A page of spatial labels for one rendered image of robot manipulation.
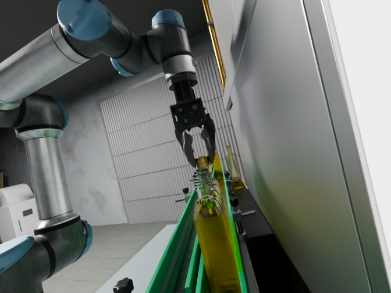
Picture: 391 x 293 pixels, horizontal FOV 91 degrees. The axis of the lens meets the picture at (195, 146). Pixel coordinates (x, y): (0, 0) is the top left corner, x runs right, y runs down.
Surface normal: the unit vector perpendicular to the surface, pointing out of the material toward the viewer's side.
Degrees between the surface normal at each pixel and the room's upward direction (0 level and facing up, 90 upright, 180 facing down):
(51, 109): 89
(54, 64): 150
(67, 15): 86
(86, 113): 90
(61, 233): 87
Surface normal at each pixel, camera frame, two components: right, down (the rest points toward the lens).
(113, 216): -0.37, 0.10
